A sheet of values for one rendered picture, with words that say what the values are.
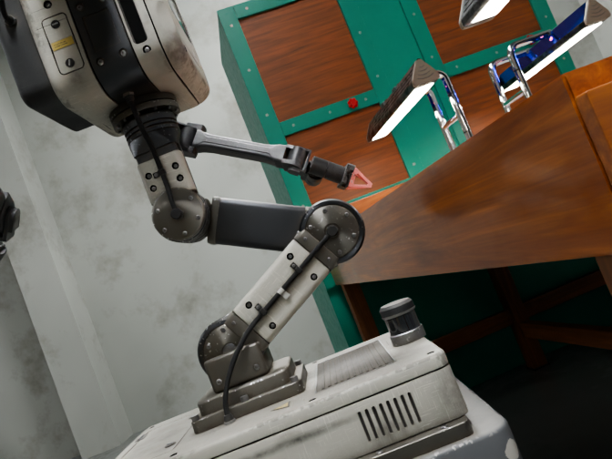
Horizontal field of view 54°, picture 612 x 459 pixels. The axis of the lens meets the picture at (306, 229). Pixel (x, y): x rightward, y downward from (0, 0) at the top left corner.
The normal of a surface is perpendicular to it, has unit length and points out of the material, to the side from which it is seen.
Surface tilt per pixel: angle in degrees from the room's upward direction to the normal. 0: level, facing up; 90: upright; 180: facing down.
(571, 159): 90
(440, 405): 90
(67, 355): 90
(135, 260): 90
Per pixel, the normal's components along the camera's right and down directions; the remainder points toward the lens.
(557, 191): -0.92, 0.36
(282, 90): 0.11, -0.11
